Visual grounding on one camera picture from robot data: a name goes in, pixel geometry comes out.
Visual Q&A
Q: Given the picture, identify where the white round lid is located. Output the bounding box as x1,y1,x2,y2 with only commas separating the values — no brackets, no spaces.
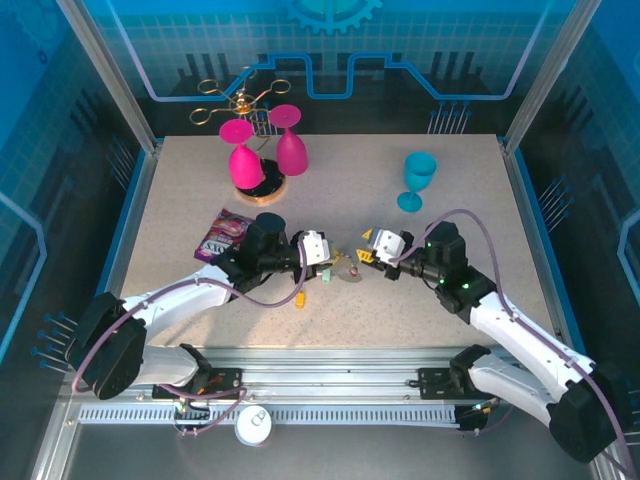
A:
234,404,274,446

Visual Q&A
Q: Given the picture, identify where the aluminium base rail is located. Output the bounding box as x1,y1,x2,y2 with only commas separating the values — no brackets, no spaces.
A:
64,344,601,402

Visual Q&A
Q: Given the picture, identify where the aluminium table side rail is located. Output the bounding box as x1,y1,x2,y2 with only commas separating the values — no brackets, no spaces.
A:
498,139,574,351
89,142,164,364

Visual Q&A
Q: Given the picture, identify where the gold wire glass rack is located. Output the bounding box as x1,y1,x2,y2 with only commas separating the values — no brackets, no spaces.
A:
188,66,292,207

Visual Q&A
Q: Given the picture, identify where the aluminium frame post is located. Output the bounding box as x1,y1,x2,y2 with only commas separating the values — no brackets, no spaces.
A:
53,0,164,156
499,0,604,156

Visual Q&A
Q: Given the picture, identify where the white slotted cable duct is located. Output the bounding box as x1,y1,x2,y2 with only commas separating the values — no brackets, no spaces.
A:
79,405,461,424

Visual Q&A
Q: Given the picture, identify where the purple snack packet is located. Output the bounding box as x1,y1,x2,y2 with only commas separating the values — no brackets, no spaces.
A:
193,208,256,262

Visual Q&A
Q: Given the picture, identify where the pink plastic goblet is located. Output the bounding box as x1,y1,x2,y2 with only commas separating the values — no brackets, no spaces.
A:
268,103,310,178
218,118,265,191

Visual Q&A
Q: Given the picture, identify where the teal plastic goblet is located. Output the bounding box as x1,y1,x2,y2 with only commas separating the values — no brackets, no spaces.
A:
396,151,438,215

